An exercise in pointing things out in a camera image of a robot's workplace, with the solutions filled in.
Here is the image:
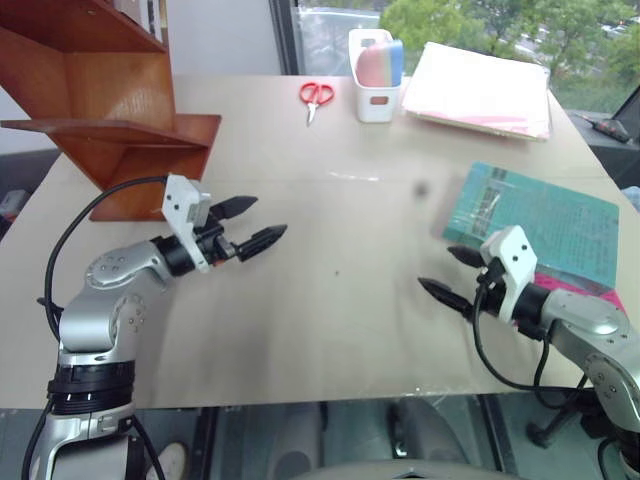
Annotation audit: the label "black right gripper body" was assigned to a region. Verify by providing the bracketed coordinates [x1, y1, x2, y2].
[472, 256, 507, 321]

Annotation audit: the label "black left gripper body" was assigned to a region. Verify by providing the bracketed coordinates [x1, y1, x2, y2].
[193, 213, 240, 266]

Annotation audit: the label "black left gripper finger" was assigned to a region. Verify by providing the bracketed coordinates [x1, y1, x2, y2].
[234, 223, 290, 264]
[212, 195, 260, 220]

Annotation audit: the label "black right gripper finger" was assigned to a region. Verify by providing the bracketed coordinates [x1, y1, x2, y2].
[445, 244, 486, 270]
[416, 276, 476, 320]

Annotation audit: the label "magenta book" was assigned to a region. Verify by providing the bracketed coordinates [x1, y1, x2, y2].
[532, 266, 629, 315]

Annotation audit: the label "teal book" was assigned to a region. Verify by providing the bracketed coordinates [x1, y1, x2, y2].
[441, 160, 622, 290]

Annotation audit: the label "brown wooden bookshelf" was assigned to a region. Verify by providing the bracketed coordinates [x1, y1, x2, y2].
[0, 0, 223, 223]

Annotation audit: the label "black table leg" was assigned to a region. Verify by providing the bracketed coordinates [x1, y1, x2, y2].
[191, 406, 222, 480]
[478, 393, 507, 472]

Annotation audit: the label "pink and white folder stack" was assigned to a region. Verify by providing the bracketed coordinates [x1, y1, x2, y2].
[400, 41, 553, 144]

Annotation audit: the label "white plastic container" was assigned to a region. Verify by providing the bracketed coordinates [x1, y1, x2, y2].
[347, 27, 406, 124]

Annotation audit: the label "black device with red buttons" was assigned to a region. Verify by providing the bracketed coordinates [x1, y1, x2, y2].
[591, 116, 633, 143]

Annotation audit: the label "pastel striped sponge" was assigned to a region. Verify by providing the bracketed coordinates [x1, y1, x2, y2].
[355, 39, 405, 88]

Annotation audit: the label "white round disc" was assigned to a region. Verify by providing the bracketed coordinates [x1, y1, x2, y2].
[158, 441, 191, 480]

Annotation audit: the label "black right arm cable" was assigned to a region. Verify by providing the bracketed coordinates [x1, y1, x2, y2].
[471, 287, 594, 409]

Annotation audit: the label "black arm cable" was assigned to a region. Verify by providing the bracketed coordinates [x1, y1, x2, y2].
[471, 287, 594, 409]
[36, 175, 171, 346]

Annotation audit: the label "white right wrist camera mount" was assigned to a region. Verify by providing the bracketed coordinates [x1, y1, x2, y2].
[478, 224, 540, 324]

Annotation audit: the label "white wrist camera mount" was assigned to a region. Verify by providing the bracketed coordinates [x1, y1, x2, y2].
[478, 224, 540, 324]
[161, 172, 214, 275]

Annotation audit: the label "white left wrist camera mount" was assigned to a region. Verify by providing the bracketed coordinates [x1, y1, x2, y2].
[161, 172, 214, 275]

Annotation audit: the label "red-handled scissors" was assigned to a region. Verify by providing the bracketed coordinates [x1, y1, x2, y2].
[298, 80, 336, 127]

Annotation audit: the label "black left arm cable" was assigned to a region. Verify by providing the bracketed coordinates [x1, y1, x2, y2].
[36, 175, 171, 346]

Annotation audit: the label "dark window frame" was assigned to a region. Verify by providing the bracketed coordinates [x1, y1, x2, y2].
[269, 0, 302, 77]

